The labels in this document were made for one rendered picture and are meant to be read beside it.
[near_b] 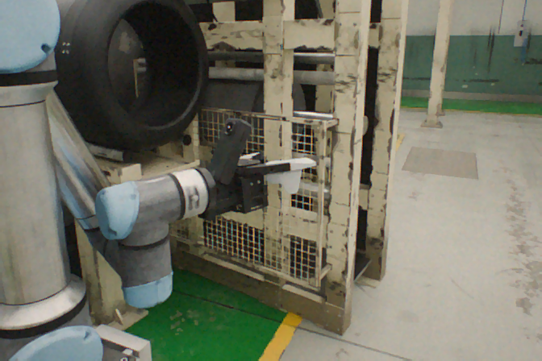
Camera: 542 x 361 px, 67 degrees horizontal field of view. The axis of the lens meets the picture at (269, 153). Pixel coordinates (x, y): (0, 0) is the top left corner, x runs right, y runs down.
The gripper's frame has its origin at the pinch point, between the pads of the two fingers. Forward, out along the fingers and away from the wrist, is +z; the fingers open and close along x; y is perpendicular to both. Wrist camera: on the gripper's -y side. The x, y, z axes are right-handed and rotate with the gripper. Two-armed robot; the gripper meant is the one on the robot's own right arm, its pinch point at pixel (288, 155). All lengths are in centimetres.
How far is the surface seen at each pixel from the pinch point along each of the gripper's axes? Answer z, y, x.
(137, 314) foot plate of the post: 9, 89, -127
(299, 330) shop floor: 61, 98, -71
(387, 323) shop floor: 96, 101, -48
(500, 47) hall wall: 914, -52, -314
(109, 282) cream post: -2, 67, -126
